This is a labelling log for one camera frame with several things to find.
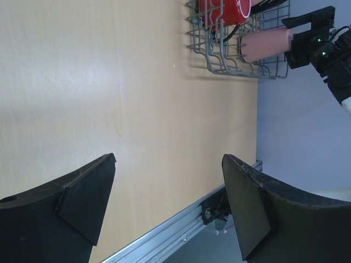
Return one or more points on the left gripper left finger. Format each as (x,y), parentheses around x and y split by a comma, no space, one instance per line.
(61,220)

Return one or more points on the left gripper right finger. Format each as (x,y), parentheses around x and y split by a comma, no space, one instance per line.
(276,222)

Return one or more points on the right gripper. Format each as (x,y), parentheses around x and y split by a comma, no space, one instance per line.
(328,53)

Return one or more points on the pink cup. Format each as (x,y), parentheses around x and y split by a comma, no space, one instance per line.
(260,45)

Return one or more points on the red mug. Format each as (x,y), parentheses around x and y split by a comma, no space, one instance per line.
(224,13)

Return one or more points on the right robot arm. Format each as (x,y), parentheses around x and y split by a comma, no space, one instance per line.
(340,88)

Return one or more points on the aluminium rail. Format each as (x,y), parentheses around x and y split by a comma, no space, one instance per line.
(161,242)

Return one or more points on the grey wire dish rack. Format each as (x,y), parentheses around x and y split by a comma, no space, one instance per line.
(221,45)

